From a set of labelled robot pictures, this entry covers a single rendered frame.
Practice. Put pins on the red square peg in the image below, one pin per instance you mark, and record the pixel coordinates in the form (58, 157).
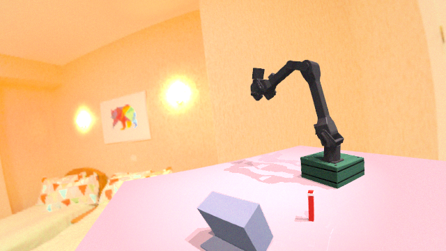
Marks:
(310, 195)

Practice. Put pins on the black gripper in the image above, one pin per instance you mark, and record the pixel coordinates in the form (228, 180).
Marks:
(259, 96)

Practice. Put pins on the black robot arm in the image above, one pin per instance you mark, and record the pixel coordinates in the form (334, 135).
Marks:
(325, 127)

